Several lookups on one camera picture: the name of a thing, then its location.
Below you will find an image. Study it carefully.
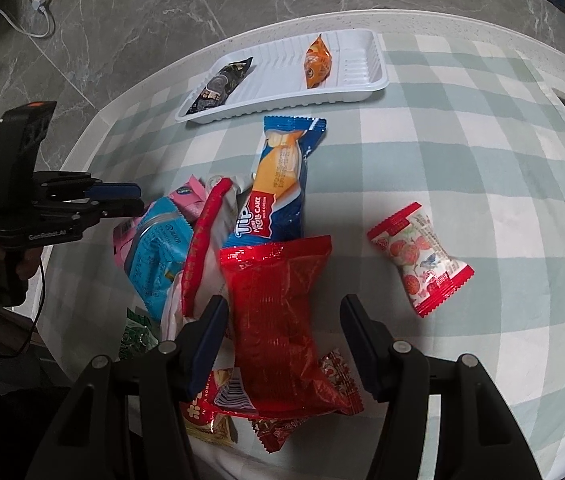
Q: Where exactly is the white packet with red edge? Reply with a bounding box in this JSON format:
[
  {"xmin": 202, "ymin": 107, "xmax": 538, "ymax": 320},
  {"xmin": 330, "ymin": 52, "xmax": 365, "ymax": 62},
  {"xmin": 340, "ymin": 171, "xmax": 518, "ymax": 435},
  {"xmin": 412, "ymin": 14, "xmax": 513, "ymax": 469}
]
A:
[{"xmin": 160, "ymin": 174, "xmax": 256, "ymax": 346}]

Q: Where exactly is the red patterned snack packet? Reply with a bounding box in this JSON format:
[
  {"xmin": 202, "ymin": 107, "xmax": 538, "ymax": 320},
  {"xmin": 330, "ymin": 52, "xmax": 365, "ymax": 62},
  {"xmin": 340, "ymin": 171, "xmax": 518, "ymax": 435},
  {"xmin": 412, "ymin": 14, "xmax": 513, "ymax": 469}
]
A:
[{"xmin": 250, "ymin": 349, "xmax": 365, "ymax": 454}]

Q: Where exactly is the white plastic tray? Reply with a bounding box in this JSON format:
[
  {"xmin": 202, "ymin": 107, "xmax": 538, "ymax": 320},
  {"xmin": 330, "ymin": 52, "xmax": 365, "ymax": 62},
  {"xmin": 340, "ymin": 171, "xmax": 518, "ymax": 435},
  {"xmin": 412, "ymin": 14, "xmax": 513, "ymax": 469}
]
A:
[{"xmin": 175, "ymin": 28, "xmax": 389, "ymax": 126}]

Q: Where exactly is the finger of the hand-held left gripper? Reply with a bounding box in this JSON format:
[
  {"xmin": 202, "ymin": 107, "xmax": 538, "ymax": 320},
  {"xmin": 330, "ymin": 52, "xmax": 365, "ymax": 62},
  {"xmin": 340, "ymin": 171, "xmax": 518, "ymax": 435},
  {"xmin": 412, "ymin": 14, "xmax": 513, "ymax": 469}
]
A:
[
  {"xmin": 32, "ymin": 171, "xmax": 142, "ymax": 204},
  {"xmin": 36, "ymin": 197, "xmax": 146, "ymax": 224}
]

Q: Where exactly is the bright pink snack packet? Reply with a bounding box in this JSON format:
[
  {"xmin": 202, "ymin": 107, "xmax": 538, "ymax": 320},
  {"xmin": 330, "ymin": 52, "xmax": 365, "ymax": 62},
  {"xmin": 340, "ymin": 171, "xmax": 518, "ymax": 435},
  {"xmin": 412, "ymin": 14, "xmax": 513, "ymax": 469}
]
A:
[{"xmin": 112, "ymin": 175, "xmax": 209, "ymax": 271}]

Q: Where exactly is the white charger cable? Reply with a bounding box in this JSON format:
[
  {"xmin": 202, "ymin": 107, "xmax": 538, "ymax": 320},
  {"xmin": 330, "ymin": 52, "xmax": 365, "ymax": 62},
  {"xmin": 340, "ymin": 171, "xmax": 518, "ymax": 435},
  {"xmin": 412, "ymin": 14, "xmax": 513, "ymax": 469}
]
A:
[{"xmin": 0, "ymin": 7, "xmax": 56, "ymax": 39}]

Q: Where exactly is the large red snack packet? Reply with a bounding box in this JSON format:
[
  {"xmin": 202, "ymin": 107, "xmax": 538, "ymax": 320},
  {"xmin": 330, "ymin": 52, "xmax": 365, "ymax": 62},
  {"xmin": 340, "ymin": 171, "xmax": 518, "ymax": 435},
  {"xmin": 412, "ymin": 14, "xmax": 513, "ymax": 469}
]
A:
[{"xmin": 219, "ymin": 235, "xmax": 367, "ymax": 418}]

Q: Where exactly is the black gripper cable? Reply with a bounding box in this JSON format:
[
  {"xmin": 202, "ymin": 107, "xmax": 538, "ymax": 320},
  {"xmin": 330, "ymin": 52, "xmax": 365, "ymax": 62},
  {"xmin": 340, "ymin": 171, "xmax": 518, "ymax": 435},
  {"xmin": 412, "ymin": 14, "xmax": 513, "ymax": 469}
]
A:
[{"xmin": 0, "ymin": 247, "xmax": 46, "ymax": 359}]

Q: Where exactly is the black snack packet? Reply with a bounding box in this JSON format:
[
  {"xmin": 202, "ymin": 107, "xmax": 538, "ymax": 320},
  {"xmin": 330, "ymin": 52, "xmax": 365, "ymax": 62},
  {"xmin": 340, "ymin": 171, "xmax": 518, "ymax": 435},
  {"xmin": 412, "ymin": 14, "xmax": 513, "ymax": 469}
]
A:
[{"xmin": 185, "ymin": 56, "xmax": 254, "ymax": 115}]

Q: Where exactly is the white red fruit candy packet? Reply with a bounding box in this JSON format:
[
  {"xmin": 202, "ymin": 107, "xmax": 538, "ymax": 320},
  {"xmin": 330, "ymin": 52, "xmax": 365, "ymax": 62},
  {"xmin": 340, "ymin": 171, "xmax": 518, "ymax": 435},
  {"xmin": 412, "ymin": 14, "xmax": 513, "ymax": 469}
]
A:
[{"xmin": 366, "ymin": 202, "xmax": 475, "ymax": 319}]

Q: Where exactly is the light blue snack packet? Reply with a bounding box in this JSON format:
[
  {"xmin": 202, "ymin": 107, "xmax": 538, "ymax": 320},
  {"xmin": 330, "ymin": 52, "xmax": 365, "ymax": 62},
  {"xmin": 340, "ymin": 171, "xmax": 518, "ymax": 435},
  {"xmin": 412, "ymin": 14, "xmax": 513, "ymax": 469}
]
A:
[{"xmin": 125, "ymin": 196, "xmax": 196, "ymax": 321}]

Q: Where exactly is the yellow red snack packet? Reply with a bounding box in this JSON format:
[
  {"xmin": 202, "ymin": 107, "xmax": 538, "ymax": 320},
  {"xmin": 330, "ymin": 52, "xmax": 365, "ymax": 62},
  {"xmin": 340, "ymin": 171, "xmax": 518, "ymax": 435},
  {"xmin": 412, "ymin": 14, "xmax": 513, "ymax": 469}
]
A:
[{"xmin": 180, "ymin": 367, "xmax": 252, "ymax": 448}]

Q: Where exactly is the blue orange roll cake packet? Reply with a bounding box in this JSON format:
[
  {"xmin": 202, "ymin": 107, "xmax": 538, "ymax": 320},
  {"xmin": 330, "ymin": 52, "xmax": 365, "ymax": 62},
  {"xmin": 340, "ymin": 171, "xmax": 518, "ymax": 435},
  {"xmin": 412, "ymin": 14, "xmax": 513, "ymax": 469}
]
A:
[{"xmin": 222, "ymin": 116, "xmax": 327, "ymax": 249}]

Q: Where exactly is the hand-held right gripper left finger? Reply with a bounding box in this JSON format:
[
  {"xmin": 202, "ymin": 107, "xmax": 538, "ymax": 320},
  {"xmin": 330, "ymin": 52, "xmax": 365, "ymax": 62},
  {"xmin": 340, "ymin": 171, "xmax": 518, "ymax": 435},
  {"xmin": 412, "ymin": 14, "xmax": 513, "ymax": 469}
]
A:
[{"xmin": 28, "ymin": 294, "xmax": 230, "ymax": 480}]

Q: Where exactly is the green snack packet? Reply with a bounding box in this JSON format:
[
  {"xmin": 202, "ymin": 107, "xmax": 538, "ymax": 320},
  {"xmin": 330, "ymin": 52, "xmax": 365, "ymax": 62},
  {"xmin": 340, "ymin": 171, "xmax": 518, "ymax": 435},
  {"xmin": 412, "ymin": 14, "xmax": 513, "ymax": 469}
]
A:
[{"xmin": 118, "ymin": 307, "xmax": 161, "ymax": 361}]

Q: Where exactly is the orange snack packet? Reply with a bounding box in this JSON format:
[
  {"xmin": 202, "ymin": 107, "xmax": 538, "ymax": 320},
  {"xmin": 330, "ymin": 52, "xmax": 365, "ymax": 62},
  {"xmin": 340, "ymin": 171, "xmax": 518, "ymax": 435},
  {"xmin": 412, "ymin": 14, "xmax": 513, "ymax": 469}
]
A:
[{"xmin": 303, "ymin": 33, "xmax": 333, "ymax": 90}]

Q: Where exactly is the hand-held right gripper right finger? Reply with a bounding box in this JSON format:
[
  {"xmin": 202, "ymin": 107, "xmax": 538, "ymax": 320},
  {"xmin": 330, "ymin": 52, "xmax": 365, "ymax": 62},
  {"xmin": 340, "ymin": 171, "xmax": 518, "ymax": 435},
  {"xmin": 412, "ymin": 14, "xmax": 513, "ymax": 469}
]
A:
[{"xmin": 339, "ymin": 294, "xmax": 538, "ymax": 480}]

